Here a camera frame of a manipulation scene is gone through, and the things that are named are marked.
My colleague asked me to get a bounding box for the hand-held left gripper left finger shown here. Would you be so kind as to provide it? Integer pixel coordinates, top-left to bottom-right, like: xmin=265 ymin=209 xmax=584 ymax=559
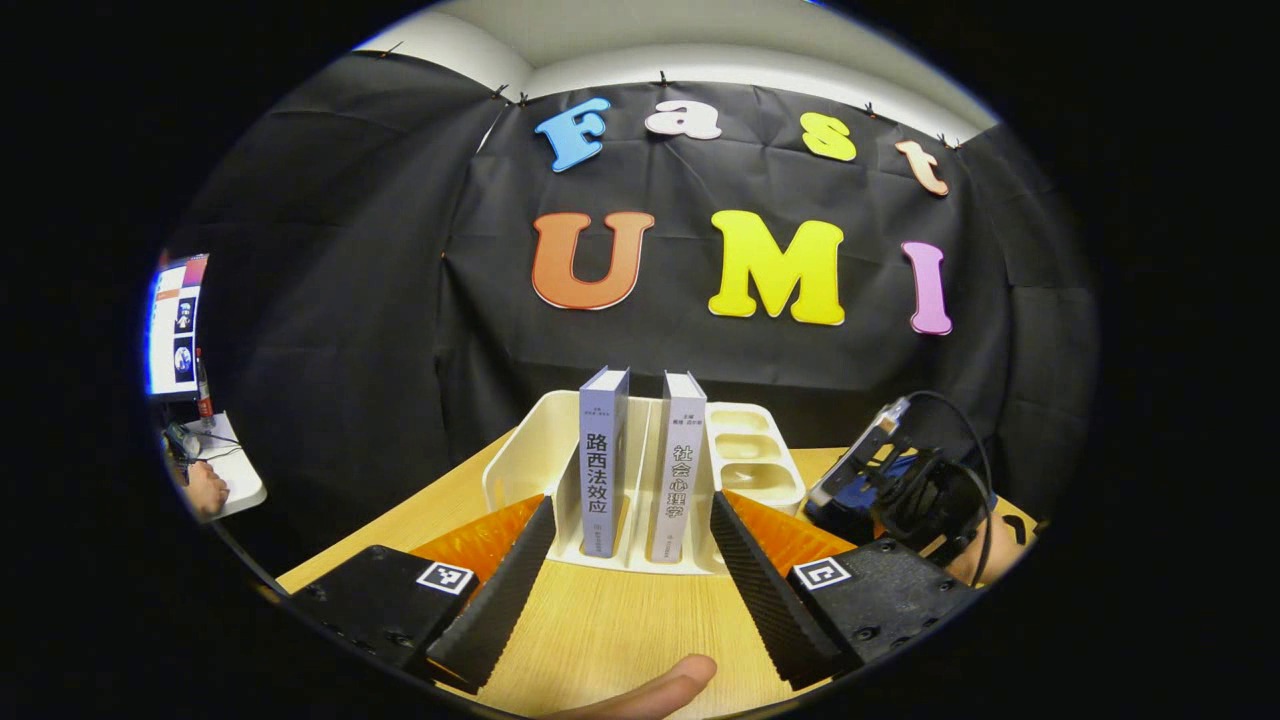
xmin=285 ymin=493 xmax=558 ymax=696

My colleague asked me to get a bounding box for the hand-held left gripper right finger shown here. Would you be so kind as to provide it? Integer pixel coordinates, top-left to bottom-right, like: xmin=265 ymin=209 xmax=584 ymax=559
xmin=708 ymin=488 xmax=986 ymax=691

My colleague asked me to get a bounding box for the white plastic bookshelf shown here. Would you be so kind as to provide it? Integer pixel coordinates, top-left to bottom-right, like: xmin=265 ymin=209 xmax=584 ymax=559
xmin=482 ymin=390 xmax=807 ymax=576

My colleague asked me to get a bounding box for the white grey book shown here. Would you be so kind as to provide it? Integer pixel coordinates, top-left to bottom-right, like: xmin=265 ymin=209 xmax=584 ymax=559
xmin=645 ymin=370 xmax=709 ymax=566

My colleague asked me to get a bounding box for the lavender book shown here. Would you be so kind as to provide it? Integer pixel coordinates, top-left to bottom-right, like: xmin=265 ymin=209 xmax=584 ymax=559
xmin=578 ymin=366 xmax=631 ymax=559

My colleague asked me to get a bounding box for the white side desk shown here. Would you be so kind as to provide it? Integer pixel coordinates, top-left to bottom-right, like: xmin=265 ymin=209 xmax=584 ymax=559
xmin=165 ymin=410 xmax=268 ymax=521

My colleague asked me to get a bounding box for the computer monitor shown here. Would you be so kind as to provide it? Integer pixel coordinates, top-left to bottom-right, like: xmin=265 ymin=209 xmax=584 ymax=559
xmin=147 ymin=254 xmax=210 ymax=403

